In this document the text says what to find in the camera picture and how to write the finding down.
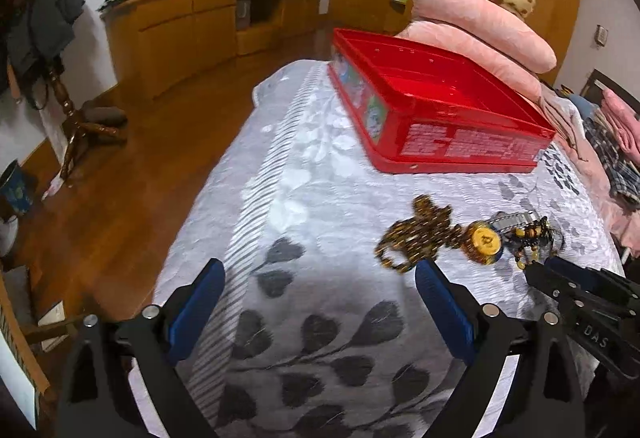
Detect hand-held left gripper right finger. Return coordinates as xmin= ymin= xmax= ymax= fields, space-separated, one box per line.
xmin=415 ymin=259 xmax=586 ymax=438

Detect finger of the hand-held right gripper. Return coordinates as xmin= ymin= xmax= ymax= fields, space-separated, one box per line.
xmin=544 ymin=256 xmax=640 ymax=293
xmin=523 ymin=262 xmax=583 ymax=306

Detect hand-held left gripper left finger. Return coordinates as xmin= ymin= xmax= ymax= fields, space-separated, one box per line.
xmin=57 ymin=258 xmax=227 ymax=438

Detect dark bead bracelet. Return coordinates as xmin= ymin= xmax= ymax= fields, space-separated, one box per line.
xmin=504 ymin=216 xmax=567 ymax=269

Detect metal watch band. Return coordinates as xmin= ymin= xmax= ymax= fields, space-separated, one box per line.
xmin=487 ymin=210 xmax=547 ymax=234

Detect amber disc pendant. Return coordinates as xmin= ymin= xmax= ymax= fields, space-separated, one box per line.
xmin=462 ymin=221 xmax=503 ymax=264

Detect brown bead necklace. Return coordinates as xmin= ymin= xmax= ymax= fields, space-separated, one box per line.
xmin=375 ymin=194 xmax=464 ymax=275

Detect red tin box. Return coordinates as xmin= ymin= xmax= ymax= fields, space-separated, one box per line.
xmin=327 ymin=28 xmax=557 ymax=175

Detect pink bedsheet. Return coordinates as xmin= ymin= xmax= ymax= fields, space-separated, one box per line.
xmin=537 ymin=82 xmax=640 ymax=249

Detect plaid folded clothes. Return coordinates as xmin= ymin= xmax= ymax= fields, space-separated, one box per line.
xmin=582 ymin=112 xmax=640 ymax=211

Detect grey leaf-print bedspread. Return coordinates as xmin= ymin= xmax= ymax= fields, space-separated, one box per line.
xmin=127 ymin=59 xmax=626 ymax=438

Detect beige crumpled cloth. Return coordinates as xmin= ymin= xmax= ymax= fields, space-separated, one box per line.
xmin=539 ymin=88 xmax=592 ymax=159

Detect pink folded blanket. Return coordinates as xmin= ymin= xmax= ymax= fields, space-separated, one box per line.
xmin=601 ymin=88 xmax=640 ymax=157

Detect wooden chair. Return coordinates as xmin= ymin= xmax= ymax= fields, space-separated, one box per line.
xmin=0 ymin=263 xmax=101 ymax=438

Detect dark wooden headboard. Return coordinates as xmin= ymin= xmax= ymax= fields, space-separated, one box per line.
xmin=580 ymin=69 xmax=640 ymax=112

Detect blue patterned trash bin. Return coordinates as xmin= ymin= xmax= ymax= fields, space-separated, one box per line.
xmin=0 ymin=159 xmax=37 ymax=219

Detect brown slippers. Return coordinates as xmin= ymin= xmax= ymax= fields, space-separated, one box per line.
xmin=80 ymin=100 xmax=129 ymax=129

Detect pink folded quilt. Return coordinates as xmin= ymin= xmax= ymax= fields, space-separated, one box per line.
xmin=410 ymin=0 xmax=558 ymax=74
xmin=395 ymin=21 xmax=544 ymax=104

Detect wooden sideboard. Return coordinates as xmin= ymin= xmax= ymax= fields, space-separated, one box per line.
xmin=100 ymin=0 xmax=325 ymax=102

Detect dark hanging coats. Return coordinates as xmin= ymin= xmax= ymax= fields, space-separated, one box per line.
xmin=0 ymin=0 xmax=87 ymax=94

